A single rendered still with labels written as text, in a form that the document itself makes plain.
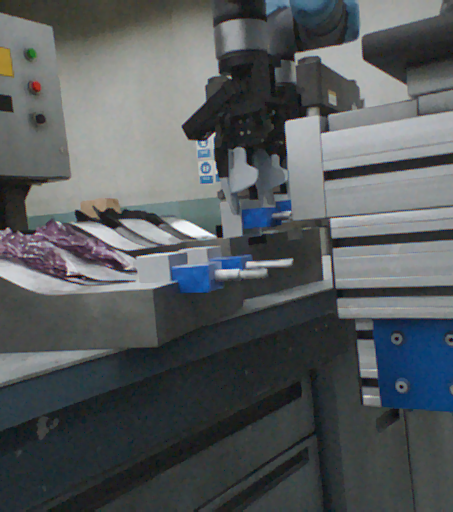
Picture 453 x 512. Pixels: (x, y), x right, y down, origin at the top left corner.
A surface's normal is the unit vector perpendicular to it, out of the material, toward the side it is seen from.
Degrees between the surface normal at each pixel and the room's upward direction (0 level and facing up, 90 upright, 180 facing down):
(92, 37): 90
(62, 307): 90
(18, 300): 90
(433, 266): 90
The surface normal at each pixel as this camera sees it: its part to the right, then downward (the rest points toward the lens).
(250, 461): 0.80, -0.04
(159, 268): -0.32, 0.08
